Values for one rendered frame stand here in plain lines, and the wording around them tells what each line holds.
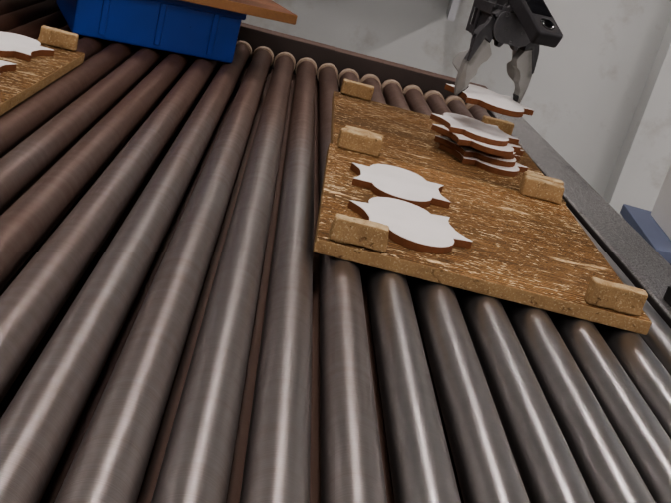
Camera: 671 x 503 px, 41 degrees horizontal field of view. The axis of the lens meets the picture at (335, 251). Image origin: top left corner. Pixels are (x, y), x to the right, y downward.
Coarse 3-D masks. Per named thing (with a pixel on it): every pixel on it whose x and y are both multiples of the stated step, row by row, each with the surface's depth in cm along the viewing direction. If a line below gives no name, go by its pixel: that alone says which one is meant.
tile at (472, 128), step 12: (444, 120) 140; (456, 120) 141; (468, 120) 144; (456, 132) 136; (468, 132) 136; (480, 132) 137; (492, 132) 140; (504, 132) 142; (492, 144) 135; (504, 144) 136; (516, 144) 140
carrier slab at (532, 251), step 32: (352, 160) 121; (384, 160) 125; (352, 192) 107; (448, 192) 118; (480, 192) 122; (512, 192) 127; (320, 224) 93; (480, 224) 108; (512, 224) 112; (544, 224) 115; (576, 224) 120; (352, 256) 89; (384, 256) 89; (416, 256) 91; (448, 256) 93; (480, 256) 96; (512, 256) 99; (544, 256) 102; (576, 256) 105; (480, 288) 90; (512, 288) 90; (544, 288) 92; (576, 288) 94; (608, 320) 91; (640, 320) 91
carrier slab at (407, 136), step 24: (336, 96) 161; (336, 120) 142; (360, 120) 147; (384, 120) 152; (408, 120) 157; (432, 120) 163; (336, 144) 127; (384, 144) 135; (408, 144) 139; (432, 144) 144; (432, 168) 128; (456, 168) 132; (528, 168) 145
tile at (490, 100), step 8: (448, 88) 141; (472, 88) 143; (480, 88) 145; (464, 96) 137; (472, 96) 136; (480, 96) 138; (488, 96) 140; (496, 96) 142; (504, 96) 144; (480, 104) 136; (488, 104) 135; (496, 104) 135; (504, 104) 137; (512, 104) 139; (520, 104) 141; (496, 112) 134; (504, 112) 134; (512, 112) 135; (520, 112) 136; (528, 112) 140
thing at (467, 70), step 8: (480, 48) 136; (488, 48) 136; (456, 56) 141; (464, 56) 139; (480, 56) 136; (488, 56) 137; (456, 64) 140; (464, 64) 136; (472, 64) 136; (480, 64) 137; (464, 72) 137; (472, 72) 137; (456, 80) 138; (464, 80) 137; (456, 88) 138; (464, 88) 138
